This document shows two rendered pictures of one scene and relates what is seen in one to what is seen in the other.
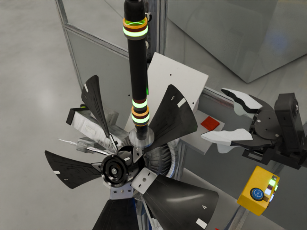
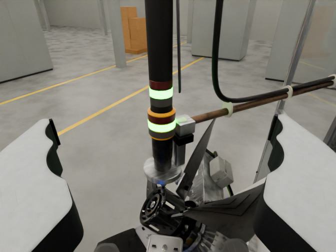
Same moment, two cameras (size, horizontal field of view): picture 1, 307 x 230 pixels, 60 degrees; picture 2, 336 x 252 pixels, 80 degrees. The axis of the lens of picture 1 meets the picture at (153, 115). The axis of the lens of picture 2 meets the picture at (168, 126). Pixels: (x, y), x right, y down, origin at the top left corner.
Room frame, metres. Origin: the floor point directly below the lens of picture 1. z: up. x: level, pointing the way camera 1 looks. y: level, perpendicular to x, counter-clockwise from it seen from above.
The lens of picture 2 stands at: (0.31, -0.22, 1.72)
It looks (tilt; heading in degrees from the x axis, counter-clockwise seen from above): 31 degrees down; 63
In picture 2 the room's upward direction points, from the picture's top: straight up
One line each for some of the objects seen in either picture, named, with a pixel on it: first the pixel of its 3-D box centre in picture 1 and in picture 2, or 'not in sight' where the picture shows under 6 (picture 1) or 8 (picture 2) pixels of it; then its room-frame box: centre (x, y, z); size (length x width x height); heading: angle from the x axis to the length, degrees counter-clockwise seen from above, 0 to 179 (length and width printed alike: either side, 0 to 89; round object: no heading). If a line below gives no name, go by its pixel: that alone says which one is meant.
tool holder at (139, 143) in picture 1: (141, 124); (167, 147); (0.44, 0.03, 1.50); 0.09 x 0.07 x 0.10; 179
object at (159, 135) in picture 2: (140, 117); (161, 128); (0.43, 0.03, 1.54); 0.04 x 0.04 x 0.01
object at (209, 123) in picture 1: (210, 123); not in sight; (0.93, -0.32, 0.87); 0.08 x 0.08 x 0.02; 44
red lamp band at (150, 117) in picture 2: (140, 111); (161, 114); (0.43, 0.03, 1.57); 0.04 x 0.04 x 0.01
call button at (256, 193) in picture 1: (257, 194); not in sight; (0.42, -0.41, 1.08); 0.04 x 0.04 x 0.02
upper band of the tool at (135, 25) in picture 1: (135, 27); not in sight; (0.43, 0.03, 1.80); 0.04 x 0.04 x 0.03
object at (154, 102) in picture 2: (140, 104); (161, 98); (0.43, 0.03, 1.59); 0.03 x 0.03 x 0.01
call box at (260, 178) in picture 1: (257, 190); not in sight; (0.46, -0.43, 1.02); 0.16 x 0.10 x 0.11; 144
